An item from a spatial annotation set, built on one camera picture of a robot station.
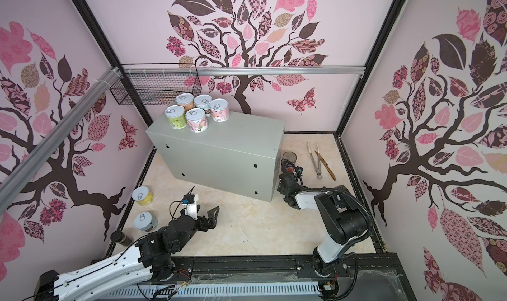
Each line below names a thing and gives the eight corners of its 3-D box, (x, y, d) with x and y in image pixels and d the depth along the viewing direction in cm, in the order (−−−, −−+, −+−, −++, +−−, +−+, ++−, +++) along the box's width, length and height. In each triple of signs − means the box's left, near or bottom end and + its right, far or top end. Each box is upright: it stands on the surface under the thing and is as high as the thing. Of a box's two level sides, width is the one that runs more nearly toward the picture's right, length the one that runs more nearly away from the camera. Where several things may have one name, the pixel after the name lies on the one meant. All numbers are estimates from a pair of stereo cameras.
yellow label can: (135, 206, 93) (128, 200, 88) (141, 192, 97) (134, 186, 93) (151, 206, 93) (145, 200, 88) (156, 192, 97) (150, 186, 93)
